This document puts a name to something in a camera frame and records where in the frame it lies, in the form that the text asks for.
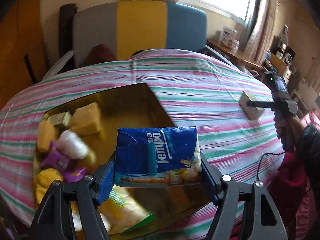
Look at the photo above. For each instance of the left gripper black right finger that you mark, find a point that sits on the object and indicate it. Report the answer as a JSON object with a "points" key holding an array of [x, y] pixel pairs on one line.
{"points": [[211, 181]]}

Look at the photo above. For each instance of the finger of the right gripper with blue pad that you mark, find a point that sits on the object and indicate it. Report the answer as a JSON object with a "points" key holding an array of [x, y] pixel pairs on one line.
{"points": [[260, 104]]}

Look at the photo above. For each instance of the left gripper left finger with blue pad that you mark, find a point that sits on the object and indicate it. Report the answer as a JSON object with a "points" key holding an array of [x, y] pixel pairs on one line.
{"points": [[105, 179]]}

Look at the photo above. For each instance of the blue Tempo tissue pack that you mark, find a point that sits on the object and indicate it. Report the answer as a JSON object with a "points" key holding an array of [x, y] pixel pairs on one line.
{"points": [[157, 157]]}

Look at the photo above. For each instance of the white ball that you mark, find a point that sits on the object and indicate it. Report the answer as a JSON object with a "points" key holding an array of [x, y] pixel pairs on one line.
{"points": [[71, 145]]}

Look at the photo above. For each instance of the person's right hand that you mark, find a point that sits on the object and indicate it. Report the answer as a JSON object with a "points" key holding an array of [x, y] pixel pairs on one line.
{"points": [[289, 130]]}

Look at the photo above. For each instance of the green rice snack bag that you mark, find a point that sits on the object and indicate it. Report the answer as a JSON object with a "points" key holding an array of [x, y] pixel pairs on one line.
{"points": [[122, 212]]}

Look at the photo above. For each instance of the purple snack packet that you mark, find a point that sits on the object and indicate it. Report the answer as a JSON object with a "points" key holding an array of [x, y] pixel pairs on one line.
{"points": [[74, 176], [56, 159]]}

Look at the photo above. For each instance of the striped pink green bedsheet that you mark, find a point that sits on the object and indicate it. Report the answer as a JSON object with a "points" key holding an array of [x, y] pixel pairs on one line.
{"points": [[195, 90]]}

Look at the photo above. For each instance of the wooden desk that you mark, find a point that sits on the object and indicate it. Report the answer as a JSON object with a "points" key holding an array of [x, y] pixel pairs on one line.
{"points": [[238, 56]]}

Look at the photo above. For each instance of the yellow sponge block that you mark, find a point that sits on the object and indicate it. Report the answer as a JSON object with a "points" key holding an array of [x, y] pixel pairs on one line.
{"points": [[86, 120], [46, 133]]}

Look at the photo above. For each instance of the white product box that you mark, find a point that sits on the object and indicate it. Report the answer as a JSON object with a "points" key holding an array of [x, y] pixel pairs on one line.
{"points": [[227, 36]]}

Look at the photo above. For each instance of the small green gold box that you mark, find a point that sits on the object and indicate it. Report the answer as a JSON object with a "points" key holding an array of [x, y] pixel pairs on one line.
{"points": [[60, 120]]}

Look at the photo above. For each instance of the gold metal tray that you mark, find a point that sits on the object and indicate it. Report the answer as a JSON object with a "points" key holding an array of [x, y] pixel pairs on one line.
{"points": [[78, 217]]}

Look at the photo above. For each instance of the dark red pillow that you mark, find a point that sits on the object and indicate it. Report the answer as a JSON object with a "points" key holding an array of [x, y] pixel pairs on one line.
{"points": [[98, 54]]}

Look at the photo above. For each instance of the wooden wardrobe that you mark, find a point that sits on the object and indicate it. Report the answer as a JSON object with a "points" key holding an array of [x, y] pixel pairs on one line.
{"points": [[23, 54]]}

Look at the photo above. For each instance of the grey yellow blue headboard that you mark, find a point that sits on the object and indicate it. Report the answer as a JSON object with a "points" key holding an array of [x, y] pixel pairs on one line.
{"points": [[130, 26]]}

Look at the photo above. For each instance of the black upright roll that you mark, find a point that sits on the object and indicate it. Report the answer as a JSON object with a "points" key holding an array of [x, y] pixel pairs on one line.
{"points": [[65, 35]]}

